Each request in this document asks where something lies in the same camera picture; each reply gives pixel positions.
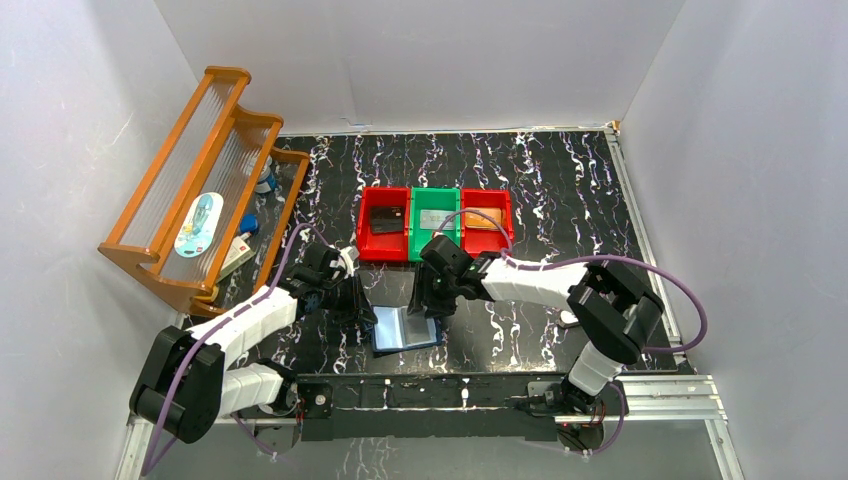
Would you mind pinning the red plastic bin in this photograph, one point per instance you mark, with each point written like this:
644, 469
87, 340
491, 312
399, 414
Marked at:
476, 241
385, 247

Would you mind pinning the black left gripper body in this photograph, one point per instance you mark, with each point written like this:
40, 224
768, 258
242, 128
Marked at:
354, 302

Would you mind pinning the right red plastic bin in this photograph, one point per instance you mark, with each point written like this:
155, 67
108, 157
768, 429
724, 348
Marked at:
476, 241

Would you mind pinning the white blue bottle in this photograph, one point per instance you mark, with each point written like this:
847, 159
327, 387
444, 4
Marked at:
266, 182

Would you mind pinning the blue capped tube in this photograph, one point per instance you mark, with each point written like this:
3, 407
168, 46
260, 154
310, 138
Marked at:
248, 226

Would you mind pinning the grey silver card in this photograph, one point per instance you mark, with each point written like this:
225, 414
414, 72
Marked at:
433, 219

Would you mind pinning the black card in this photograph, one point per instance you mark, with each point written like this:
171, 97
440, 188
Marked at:
386, 219

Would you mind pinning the orange card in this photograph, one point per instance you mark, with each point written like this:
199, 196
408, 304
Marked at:
483, 218

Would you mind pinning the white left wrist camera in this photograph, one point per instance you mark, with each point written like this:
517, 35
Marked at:
348, 257

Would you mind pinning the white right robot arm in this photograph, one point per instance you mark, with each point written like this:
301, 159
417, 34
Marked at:
617, 311

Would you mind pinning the blue leather card holder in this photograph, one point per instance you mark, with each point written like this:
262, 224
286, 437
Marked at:
397, 331

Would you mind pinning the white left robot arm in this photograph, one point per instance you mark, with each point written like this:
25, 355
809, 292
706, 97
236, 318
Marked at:
189, 379

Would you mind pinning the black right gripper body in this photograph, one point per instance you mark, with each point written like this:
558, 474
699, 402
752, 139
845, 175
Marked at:
444, 296

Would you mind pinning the white red box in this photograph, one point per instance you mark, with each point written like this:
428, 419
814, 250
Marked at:
238, 254

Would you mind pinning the green plastic bin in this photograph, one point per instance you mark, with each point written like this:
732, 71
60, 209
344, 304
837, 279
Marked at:
429, 208

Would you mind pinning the orange wooden rack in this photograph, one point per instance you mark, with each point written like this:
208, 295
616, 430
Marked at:
215, 146

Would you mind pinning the left red plastic bin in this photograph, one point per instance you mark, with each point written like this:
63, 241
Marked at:
385, 247

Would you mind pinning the small white pink object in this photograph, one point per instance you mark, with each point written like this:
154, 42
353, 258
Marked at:
567, 320

